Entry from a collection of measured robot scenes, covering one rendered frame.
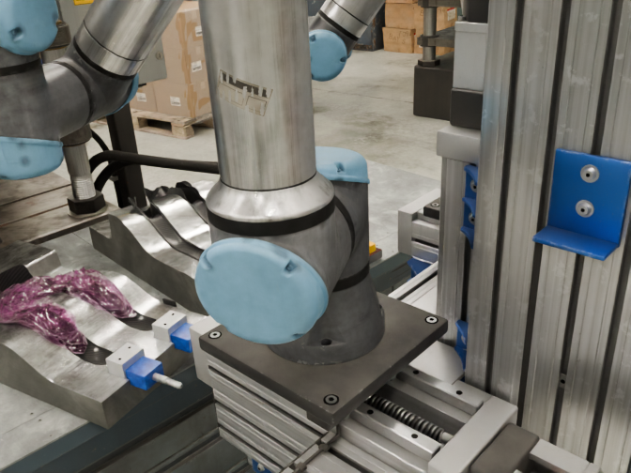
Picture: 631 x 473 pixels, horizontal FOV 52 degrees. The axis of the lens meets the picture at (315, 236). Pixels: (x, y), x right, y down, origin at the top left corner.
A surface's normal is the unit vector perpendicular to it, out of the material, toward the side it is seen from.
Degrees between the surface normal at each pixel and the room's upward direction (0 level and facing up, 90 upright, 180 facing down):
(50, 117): 90
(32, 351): 28
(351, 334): 72
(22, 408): 0
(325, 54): 90
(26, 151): 93
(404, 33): 92
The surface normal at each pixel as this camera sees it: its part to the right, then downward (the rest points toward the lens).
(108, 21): -0.34, 0.39
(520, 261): -0.67, 0.36
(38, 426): -0.05, -0.90
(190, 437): 0.69, 0.29
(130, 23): 0.01, 0.66
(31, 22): 0.96, 0.07
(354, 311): 0.51, 0.06
